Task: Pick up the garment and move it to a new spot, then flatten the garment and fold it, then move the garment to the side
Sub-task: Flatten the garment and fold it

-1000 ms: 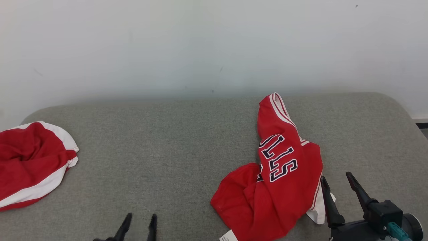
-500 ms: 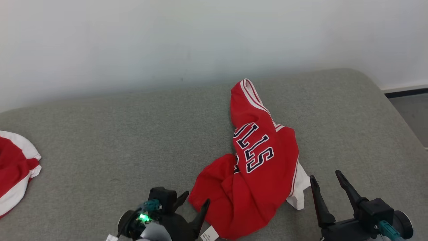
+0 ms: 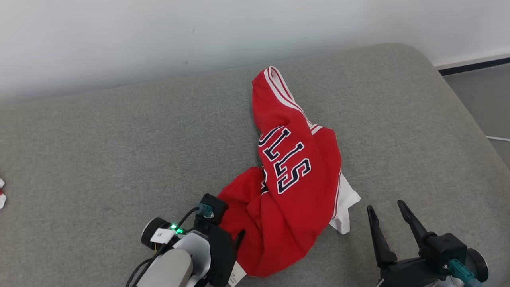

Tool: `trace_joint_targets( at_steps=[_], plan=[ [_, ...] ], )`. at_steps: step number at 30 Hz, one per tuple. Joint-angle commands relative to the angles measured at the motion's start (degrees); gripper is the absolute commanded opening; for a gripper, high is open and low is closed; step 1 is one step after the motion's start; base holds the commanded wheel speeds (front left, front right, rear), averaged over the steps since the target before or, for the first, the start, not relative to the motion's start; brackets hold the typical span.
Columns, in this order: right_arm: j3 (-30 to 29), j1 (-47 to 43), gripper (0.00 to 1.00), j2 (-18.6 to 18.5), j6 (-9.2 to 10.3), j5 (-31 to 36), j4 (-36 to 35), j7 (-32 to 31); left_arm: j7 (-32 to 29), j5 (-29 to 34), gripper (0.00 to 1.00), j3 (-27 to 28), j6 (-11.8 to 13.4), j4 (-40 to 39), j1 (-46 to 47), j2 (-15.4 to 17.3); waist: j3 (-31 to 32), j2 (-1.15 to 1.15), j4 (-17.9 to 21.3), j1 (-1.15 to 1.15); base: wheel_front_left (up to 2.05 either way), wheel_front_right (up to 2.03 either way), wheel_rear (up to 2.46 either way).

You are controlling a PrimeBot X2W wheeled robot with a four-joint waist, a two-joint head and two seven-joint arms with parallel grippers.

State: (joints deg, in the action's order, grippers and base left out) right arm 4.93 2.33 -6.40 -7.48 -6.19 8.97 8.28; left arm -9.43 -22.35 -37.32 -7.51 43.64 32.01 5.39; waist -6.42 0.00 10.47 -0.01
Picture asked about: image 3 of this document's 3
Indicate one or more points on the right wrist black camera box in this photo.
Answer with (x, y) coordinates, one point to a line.
(446, 249)

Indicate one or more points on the red jersey with lettering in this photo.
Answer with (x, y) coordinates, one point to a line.
(295, 207)

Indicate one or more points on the white wall baseboard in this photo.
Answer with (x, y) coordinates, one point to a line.
(478, 59)

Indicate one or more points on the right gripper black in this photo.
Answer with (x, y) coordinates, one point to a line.
(406, 275)

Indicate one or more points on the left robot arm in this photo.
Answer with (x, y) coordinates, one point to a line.
(171, 267)

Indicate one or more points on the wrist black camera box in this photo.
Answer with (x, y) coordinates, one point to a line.
(217, 205)
(446, 249)

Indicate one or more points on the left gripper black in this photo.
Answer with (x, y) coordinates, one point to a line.
(223, 255)

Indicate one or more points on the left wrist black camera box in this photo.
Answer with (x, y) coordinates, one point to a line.
(217, 205)

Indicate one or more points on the red shorts with white stripe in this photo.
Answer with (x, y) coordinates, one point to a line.
(2, 195)

